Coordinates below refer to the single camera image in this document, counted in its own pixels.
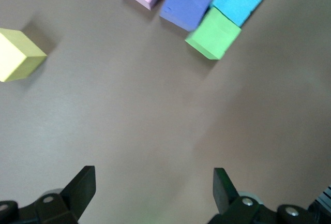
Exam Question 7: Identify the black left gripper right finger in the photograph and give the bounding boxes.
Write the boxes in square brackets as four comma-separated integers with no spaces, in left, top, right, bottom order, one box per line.
[208,167,318,224]

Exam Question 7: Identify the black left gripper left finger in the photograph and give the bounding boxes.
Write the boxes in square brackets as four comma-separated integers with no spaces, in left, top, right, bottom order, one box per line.
[0,166,97,224]

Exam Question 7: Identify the green foam cube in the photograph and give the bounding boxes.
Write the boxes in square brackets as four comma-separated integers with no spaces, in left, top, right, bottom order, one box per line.
[184,6,243,61]

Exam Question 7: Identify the purple foam cube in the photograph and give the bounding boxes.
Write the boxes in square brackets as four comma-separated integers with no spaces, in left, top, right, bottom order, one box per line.
[159,0,214,32]

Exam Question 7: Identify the yellow foam cube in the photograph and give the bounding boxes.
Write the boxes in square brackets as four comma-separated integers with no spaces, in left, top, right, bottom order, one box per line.
[0,28,48,83]

